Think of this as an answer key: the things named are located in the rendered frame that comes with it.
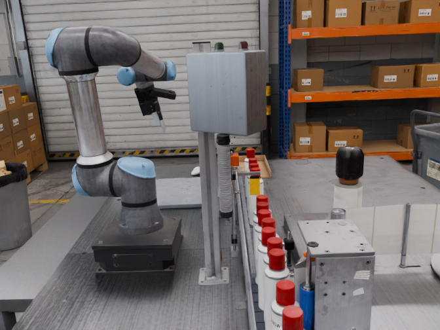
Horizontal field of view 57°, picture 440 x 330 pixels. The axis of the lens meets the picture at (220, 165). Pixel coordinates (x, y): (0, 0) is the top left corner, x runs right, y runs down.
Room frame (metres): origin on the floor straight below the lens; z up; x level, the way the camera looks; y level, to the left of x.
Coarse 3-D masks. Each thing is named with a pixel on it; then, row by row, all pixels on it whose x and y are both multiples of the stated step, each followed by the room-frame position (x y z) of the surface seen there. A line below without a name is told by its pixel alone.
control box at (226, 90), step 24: (192, 72) 1.00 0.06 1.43; (216, 72) 0.96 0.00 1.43; (240, 72) 0.92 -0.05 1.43; (264, 72) 0.98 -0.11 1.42; (192, 96) 1.01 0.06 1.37; (216, 96) 0.96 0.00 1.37; (240, 96) 0.92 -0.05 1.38; (264, 96) 0.98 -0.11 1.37; (192, 120) 1.01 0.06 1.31; (216, 120) 0.97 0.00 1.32; (240, 120) 0.93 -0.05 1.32; (264, 120) 0.98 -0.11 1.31
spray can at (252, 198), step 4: (252, 168) 1.31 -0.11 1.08; (256, 168) 1.31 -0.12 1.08; (260, 168) 1.31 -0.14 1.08; (260, 176) 1.30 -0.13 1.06; (260, 180) 1.30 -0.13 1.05; (248, 184) 1.31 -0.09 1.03; (260, 184) 1.29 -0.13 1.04; (260, 188) 1.29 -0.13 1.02; (260, 192) 1.29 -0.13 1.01; (252, 196) 1.29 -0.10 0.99; (256, 196) 1.29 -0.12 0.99; (252, 200) 1.29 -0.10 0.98; (252, 204) 1.29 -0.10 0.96; (252, 208) 1.29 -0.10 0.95; (252, 212) 1.29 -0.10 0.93; (252, 216) 1.29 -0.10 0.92; (252, 220) 1.29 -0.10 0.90; (252, 224) 1.29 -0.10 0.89
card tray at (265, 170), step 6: (240, 156) 2.25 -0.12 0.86; (246, 156) 2.25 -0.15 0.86; (258, 156) 2.25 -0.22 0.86; (264, 156) 2.25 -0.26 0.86; (240, 162) 2.24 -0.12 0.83; (258, 162) 2.22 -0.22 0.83; (264, 162) 2.22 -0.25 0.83; (240, 168) 2.13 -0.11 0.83; (264, 168) 2.11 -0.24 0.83; (264, 174) 2.01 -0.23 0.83; (270, 174) 1.96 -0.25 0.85
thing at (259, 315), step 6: (240, 198) 1.56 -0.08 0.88; (246, 198) 1.56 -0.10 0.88; (246, 204) 1.50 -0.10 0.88; (252, 228) 1.28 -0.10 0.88; (252, 234) 1.23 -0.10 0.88; (246, 240) 1.19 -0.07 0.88; (252, 240) 1.19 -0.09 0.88; (246, 246) 1.16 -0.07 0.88; (252, 282) 0.95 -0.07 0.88; (252, 288) 0.92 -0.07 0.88; (258, 294) 0.90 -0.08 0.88; (258, 300) 0.87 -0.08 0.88; (258, 306) 0.85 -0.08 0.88; (258, 312) 0.82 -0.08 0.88; (258, 318) 0.80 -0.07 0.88; (258, 324) 0.78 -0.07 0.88; (264, 324) 0.78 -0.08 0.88
